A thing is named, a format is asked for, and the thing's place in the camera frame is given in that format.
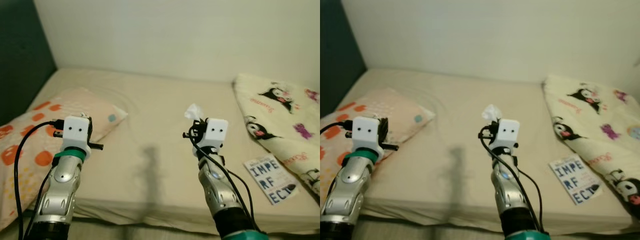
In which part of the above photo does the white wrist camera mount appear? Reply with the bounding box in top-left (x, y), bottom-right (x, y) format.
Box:
top-left (351, 116), bottom-right (386, 161)
top-left (62, 116), bottom-right (93, 161)
top-left (495, 119), bottom-right (520, 153)
top-left (205, 118), bottom-right (229, 156)

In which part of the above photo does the cream cartoon print blanket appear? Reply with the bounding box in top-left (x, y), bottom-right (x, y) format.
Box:
top-left (233, 74), bottom-right (321, 196)
top-left (542, 74), bottom-right (640, 221)

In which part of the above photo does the white book with blue letters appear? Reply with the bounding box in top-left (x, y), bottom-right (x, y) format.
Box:
top-left (548, 154), bottom-right (602, 205)
top-left (243, 155), bottom-right (299, 206)

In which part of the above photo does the pink pillow with orange spots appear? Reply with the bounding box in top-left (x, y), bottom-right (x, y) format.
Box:
top-left (320, 87), bottom-right (436, 203)
top-left (0, 88), bottom-right (128, 231)

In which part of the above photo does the dark teal upholstered headboard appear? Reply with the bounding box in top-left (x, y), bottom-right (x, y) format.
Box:
top-left (320, 0), bottom-right (368, 118)
top-left (0, 0), bottom-right (57, 126)

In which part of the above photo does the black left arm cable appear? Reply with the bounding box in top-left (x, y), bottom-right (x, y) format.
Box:
top-left (14, 120), bottom-right (66, 240)
top-left (320, 121), bottom-right (356, 138)

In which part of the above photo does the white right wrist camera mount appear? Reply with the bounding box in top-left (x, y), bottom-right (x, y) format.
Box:
top-left (495, 119), bottom-right (520, 153)
top-left (205, 118), bottom-right (229, 156)

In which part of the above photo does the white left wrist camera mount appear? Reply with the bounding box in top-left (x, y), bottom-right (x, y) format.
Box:
top-left (351, 116), bottom-right (386, 161)
top-left (62, 116), bottom-right (93, 161)

